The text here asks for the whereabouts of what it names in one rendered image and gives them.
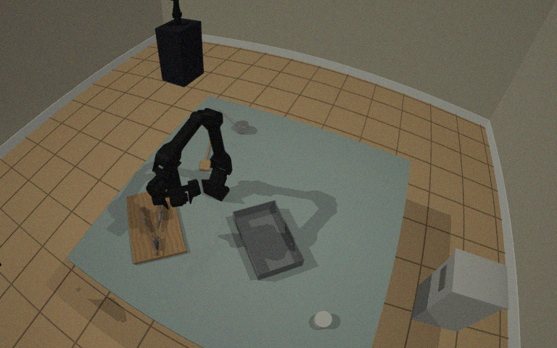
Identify light brown wooden board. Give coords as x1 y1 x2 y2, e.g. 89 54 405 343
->
126 191 187 265

